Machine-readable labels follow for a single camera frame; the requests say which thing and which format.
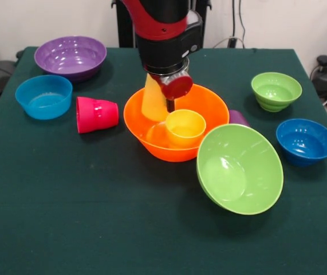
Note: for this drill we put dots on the yellow cup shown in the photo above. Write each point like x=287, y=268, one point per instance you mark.
x=186, y=131

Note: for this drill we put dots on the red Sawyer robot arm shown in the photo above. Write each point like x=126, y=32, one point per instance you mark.
x=163, y=37

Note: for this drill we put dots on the large purple bowl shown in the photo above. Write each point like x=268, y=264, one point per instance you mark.
x=71, y=63

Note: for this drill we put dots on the large orange bowl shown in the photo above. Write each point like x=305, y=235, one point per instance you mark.
x=140, y=129

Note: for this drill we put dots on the translucent yellow-green cup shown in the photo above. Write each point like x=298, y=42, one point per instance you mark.
x=153, y=103

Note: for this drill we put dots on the small green bowl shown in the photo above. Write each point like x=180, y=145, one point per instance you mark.
x=276, y=91

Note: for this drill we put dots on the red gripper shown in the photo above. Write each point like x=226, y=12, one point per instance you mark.
x=177, y=87

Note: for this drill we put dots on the light blue bowl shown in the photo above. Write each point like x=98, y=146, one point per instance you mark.
x=44, y=100

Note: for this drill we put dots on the large green bowl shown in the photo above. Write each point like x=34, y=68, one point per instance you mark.
x=237, y=172

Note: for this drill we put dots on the dark blue bowl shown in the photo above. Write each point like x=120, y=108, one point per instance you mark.
x=306, y=141

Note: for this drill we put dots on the red cup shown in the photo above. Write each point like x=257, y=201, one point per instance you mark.
x=97, y=114

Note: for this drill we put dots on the purple cup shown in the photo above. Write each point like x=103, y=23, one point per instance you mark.
x=239, y=118

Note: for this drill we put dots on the dark green table cloth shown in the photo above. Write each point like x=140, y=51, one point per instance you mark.
x=94, y=235

